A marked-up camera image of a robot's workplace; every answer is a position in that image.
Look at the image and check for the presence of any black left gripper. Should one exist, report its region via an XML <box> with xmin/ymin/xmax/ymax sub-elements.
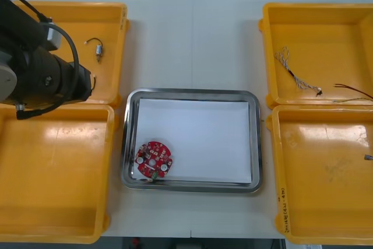
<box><xmin>55</xmin><ymin>56</ymin><xmax>93</xmax><ymax>104</ymax></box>

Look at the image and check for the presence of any metal solenoid white label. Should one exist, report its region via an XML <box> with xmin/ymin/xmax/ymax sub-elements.
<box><xmin>83</xmin><ymin>37</ymin><xmax>105</xmax><ymax>65</ymax></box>

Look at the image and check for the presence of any blue-white twisted wire harness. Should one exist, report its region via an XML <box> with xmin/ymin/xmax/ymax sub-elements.
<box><xmin>275</xmin><ymin>45</ymin><xmax>323</xmax><ymax>97</ymax></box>

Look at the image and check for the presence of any yellow-orange plastic bin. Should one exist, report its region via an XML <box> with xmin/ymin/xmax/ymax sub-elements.
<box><xmin>258</xmin><ymin>2</ymin><xmax>373</xmax><ymax>107</ymax></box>
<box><xmin>266</xmin><ymin>104</ymin><xmax>373</xmax><ymax>246</ymax></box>
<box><xmin>10</xmin><ymin>0</ymin><xmax>131</xmax><ymax>109</ymax></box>
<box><xmin>0</xmin><ymin>103</ymin><xmax>120</xmax><ymax>244</ymax></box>

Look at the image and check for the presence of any round red circuit board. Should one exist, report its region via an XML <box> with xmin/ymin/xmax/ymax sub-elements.
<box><xmin>135</xmin><ymin>141</ymin><xmax>175</xmax><ymax>180</ymax></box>

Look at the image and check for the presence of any white paper sheet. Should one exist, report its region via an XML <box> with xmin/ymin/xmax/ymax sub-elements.
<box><xmin>134</xmin><ymin>98</ymin><xmax>253</xmax><ymax>185</ymax></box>

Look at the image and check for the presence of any steel tray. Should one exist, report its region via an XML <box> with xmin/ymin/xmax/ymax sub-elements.
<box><xmin>121</xmin><ymin>87</ymin><xmax>261</xmax><ymax>194</ymax></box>

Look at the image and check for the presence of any green-yellow wire harness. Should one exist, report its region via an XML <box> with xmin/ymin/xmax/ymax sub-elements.
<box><xmin>333</xmin><ymin>96</ymin><xmax>373</xmax><ymax>104</ymax></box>

